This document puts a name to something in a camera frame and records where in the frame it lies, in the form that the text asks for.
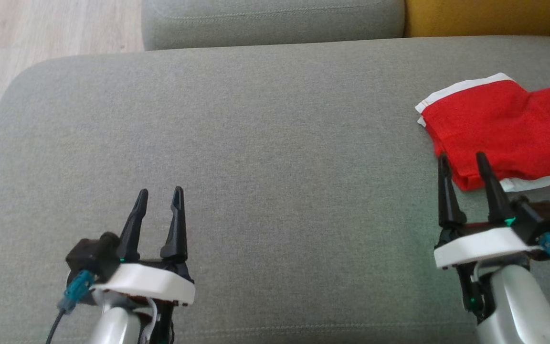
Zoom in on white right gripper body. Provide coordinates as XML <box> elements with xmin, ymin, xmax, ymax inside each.
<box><xmin>434</xmin><ymin>223</ymin><xmax>543</xmax><ymax>269</ymax></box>

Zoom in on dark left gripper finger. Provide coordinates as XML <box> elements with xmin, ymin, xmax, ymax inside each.
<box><xmin>160</xmin><ymin>186</ymin><xmax>189</xmax><ymax>262</ymax></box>
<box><xmin>116</xmin><ymin>189</ymin><xmax>149</xmax><ymax>262</ymax></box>

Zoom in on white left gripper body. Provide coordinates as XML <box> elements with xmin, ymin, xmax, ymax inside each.
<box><xmin>91</xmin><ymin>258</ymin><xmax>196</xmax><ymax>306</ymax></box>

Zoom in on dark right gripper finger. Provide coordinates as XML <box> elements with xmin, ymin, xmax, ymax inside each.
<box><xmin>437</xmin><ymin>153</ymin><xmax>467</xmax><ymax>228</ymax></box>
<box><xmin>475</xmin><ymin>151</ymin><xmax>517</xmax><ymax>226</ymax></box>

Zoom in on red shorts with white stripe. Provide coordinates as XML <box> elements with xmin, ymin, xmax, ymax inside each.
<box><xmin>415</xmin><ymin>72</ymin><xmax>540</xmax><ymax>192</ymax></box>

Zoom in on yellow sofa cushion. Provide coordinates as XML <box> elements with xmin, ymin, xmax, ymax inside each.
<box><xmin>404</xmin><ymin>0</ymin><xmax>550</xmax><ymax>38</ymax></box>

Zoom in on grey sofa back cushion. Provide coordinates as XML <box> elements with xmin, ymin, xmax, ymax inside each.
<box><xmin>141</xmin><ymin>0</ymin><xmax>406</xmax><ymax>52</ymax></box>

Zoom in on left arm black cable teal plug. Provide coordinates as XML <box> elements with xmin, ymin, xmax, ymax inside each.
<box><xmin>46</xmin><ymin>270</ymin><xmax>95</xmax><ymax>344</ymax></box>

